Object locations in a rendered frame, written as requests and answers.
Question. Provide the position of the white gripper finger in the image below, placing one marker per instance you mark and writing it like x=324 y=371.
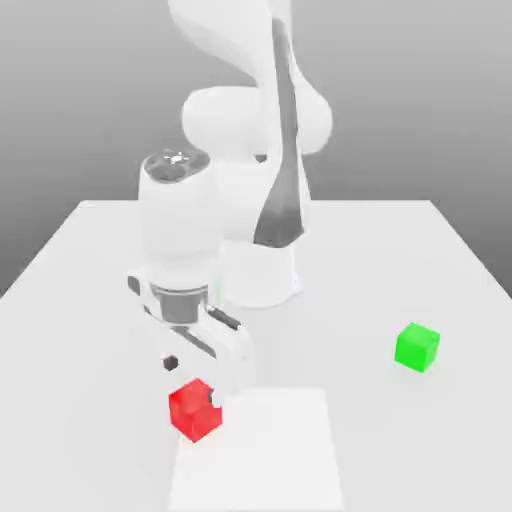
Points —
x=218 y=398

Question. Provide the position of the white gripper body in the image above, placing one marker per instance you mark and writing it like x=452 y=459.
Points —
x=218 y=352

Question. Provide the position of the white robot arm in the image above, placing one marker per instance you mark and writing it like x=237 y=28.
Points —
x=180 y=224

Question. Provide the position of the small red cube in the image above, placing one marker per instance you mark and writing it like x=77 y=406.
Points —
x=192 y=412

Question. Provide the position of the small green cube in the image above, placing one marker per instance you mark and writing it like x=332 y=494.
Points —
x=416 y=348

